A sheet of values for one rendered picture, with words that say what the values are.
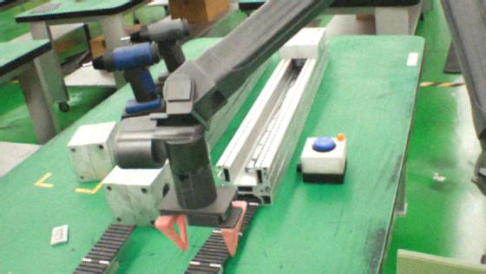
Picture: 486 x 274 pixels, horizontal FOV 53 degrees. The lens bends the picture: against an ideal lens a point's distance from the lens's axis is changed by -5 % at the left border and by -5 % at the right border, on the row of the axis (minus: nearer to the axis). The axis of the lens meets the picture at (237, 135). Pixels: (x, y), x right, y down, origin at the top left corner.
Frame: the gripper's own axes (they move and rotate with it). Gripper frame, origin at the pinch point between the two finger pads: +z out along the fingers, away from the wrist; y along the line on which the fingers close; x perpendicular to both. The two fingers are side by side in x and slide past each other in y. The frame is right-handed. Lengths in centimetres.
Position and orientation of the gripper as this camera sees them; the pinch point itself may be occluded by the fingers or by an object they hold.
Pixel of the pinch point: (208, 247)
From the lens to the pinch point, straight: 78.3
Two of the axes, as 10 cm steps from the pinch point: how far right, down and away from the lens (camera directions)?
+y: -9.5, 0.0, 3.0
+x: -2.7, 4.7, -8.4
